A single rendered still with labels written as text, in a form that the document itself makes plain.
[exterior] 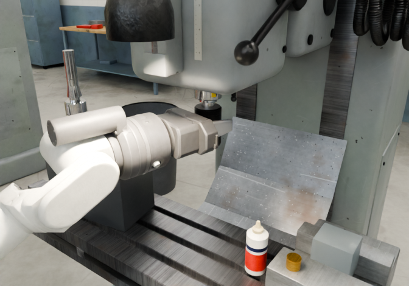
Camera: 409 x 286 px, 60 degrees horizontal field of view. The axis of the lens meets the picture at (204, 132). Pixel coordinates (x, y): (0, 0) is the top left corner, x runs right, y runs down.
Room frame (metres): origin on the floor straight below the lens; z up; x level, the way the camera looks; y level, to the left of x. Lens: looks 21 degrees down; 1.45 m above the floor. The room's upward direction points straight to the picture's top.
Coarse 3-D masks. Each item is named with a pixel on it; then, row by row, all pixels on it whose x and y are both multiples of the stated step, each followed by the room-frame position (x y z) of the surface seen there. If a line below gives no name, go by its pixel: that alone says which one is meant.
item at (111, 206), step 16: (48, 176) 0.75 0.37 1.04; (144, 176) 0.73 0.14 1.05; (112, 192) 0.66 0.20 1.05; (128, 192) 0.67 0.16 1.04; (144, 192) 0.72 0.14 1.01; (96, 208) 0.69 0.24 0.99; (112, 208) 0.66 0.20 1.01; (128, 208) 0.67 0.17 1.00; (144, 208) 0.72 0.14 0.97; (112, 224) 0.67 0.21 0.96; (128, 224) 0.67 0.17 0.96
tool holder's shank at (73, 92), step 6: (66, 54) 0.76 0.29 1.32; (72, 54) 0.77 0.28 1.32; (66, 60) 0.76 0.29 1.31; (72, 60) 0.77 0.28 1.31; (66, 66) 0.77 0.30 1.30; (72, 66) 0.77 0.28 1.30; (66, 72) 0.77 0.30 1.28; (72, 72) 0.77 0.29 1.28; (66, 78) 0.77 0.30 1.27; (72, 78) 0.77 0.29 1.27; (72, 84) 0.77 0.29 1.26; (78, 84) 0.78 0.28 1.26; (72, 90) 0.76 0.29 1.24; (78, 90) 0.77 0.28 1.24; (72, 96) 0.76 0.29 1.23; (78, 96) 0.77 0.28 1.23
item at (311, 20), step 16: (320, 0) 0.65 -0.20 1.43; (336, 0) 0.73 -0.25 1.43; (288, 16) 0.62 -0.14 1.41; (304, 16) 0.61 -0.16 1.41; (320, 16) 0.66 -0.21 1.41; (288, 32) 0.61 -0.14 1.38; (304, 32) 0.61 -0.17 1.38; (320, 32) 0.67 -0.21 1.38; (288, 48) 0.61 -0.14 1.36; (304, 48) 0.61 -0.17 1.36
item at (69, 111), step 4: (68, 108) 0.75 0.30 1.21; (72, 108) 0.75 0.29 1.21; (76, 108) 0.75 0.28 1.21; (80, 108) 0.76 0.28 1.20; (84, 108) 0.77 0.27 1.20; (68, 112) 0.76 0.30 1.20; (72, 112) 0.75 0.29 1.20; (76, 112) 0.75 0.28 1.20; (80, 112) 0.76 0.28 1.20; (84, 112) 0.77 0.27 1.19
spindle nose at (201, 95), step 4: (196, 92) 0.57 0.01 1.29; (200, 92) 0.57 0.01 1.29; (204, 92) 0.56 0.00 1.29; (208, 92) 0.56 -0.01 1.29; (196, 96) 0.57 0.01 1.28; (200, 96) 0.57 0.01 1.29; (204, 96) 0.56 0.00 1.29; (208, 96) 0.56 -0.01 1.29; (216, 96) 0.57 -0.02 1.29; (220, 96) 0.57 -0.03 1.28; (204, 100) 0.56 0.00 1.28; (208, 100) 0.56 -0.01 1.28
